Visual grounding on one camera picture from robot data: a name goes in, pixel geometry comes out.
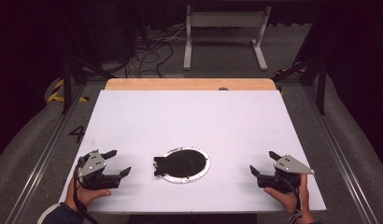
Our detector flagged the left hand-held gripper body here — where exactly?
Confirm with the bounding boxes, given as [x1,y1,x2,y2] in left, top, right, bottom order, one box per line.
[77,149,122,191]

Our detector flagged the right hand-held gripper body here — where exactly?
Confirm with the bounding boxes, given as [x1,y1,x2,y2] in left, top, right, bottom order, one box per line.
[256,154,316,194]

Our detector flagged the black cloth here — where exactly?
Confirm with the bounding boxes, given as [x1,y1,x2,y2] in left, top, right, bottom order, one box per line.
[152,148,208,179]

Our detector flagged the person's left hand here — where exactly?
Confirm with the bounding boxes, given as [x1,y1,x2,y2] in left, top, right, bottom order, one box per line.
[64,176,112,213]

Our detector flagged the person's right hand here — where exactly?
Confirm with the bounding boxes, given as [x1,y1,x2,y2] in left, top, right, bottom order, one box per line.
[263,173,315,218]

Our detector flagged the white board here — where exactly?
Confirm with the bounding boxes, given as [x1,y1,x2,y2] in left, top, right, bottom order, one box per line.
[57,90,327,215]

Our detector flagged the black metal stand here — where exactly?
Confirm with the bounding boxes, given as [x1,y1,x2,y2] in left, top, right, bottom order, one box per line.
[271,6,331,116]
[57,6,118,115]

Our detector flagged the yellow black floor tape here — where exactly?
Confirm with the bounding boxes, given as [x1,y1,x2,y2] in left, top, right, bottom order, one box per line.
[46,78,90,104]

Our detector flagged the wooden table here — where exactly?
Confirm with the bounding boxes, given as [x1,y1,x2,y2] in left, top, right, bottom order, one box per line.
[104,77,278,92]

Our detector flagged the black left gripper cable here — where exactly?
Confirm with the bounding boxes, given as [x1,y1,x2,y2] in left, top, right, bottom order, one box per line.
[72,156,100,224]

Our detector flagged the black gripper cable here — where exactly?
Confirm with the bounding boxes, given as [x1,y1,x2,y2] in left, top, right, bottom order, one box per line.
[279,175,305,224]
[72,156,100,224]

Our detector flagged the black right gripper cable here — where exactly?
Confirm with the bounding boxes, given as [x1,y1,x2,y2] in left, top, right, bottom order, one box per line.
[279,175,305,224]

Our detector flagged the aluminium rail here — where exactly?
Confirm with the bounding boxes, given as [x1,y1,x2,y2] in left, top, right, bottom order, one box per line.
[5,83,89,224]
[304,84,381,224]

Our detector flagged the bundle of floor cables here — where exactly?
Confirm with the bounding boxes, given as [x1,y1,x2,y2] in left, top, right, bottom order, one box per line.
[116,24,188,79]

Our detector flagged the white metal table frame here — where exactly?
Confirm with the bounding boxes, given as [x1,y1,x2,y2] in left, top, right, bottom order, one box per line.
[182,4,273,72]

